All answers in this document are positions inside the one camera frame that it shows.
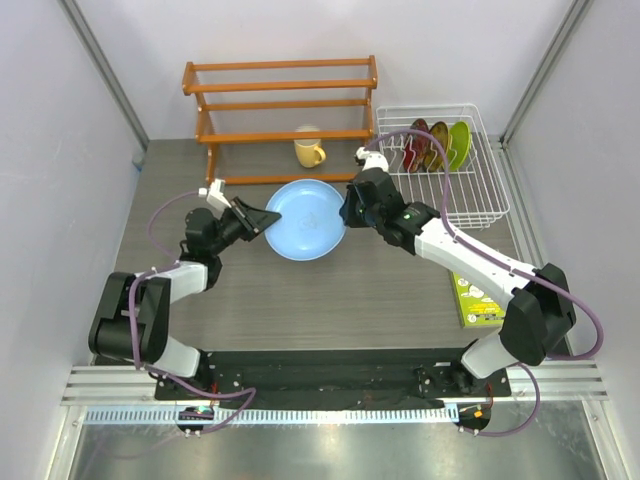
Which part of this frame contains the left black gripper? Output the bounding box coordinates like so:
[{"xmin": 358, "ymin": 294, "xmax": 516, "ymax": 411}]
[{"xmin": 209, "ymin": 198, "xmax": 281, "ymax": 257}]

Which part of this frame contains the blue plate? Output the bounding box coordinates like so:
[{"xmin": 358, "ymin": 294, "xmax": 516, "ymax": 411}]
[{"xmin": 265, "ymin": 179, "xmax": 346, "ymax": 262}]

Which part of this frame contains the red floral plate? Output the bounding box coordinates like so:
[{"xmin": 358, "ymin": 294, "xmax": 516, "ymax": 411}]
[{"xmin": 403, "ymin": 134, "xmax": 430, "ymax": 173}]

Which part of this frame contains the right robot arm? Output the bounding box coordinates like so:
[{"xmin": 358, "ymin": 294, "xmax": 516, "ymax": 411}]
[{"xmin": 340, "ymin": 168, "xmax": 576, "ymax": 395}]

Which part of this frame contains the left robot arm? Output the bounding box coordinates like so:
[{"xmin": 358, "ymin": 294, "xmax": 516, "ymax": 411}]
[{"xmin": 88, "ymin": 198, "xmax": 282, "ymax": 399}]

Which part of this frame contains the yellow ceramic mug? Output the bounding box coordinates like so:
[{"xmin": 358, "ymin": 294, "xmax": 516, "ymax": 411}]
[{"xmin": 294, "ymin": 139, "xmax": 327, "ymax": 169}]

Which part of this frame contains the brown yellow plate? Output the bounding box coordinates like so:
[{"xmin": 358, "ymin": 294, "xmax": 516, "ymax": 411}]
[{"xmin": 423, "ymin": 121, "xmax": 449, "ymax": 172}]

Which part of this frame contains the green plate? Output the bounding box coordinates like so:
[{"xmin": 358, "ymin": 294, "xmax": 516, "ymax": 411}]
[{"xmin": 447, "ymin": 121, "xmax": 472, "ymax": 172}]

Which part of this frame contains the green booklet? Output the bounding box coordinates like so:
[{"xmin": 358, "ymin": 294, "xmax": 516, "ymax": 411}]
[{"xmin": 450, "ymin": 273, "xmax": 505, "ymax": 329}]

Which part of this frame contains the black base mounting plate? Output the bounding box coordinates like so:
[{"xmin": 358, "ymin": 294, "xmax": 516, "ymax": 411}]
[{"xmin": 155, "ymin": 348, "xmax": 511, "ymax": 411}]

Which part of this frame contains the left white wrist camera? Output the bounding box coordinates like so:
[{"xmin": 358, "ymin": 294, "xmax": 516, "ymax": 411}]
[{"xmin": 197, "ymin": 179, "xmax": 231, "ymax": 213}]

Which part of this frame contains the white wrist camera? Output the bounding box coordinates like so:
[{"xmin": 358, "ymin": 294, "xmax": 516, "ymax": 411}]
[
  {"xmin": 355, "ymin": 147, "xmax": 389, "ymax": 173},
  {"xmin": 197, "ymin": 179, "xmax": 231, "ymax": 213}
]

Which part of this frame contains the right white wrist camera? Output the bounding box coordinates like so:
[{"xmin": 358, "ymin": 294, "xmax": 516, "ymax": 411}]
[{"xmin": 355, "ymin": 147, "xmax": 389, "ymax": 173}]

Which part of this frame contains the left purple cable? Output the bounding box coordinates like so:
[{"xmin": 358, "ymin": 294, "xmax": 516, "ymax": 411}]
[{"xmin": 128, "ymin": 189, "xmax": 257, "ymax": 434}]

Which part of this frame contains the white wire dish rack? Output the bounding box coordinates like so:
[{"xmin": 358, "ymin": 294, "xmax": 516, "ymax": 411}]
[{"xmin": 376, "ymin": 104, "xmax": 509, "ymax": 229}]

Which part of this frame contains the white slotted cable duct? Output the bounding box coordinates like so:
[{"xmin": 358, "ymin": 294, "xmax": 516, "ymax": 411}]
[{"xmin": 84, "ymin": 404, "xmax": 459, "ymax": 426}]

